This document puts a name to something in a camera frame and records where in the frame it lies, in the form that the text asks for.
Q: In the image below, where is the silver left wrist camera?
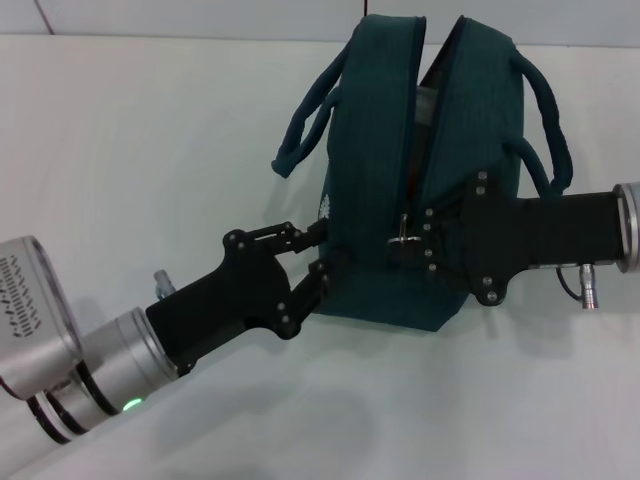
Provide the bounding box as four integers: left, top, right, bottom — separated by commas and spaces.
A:
0, 234, 84, 401

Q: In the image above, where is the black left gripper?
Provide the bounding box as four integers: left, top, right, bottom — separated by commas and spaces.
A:
144, 218, 352, 376

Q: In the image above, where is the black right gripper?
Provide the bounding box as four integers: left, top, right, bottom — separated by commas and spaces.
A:
387, 170, 627, 307

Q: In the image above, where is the dark teal zip lunch bag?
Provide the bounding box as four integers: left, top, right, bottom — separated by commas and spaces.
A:
271, 13, 573, 334

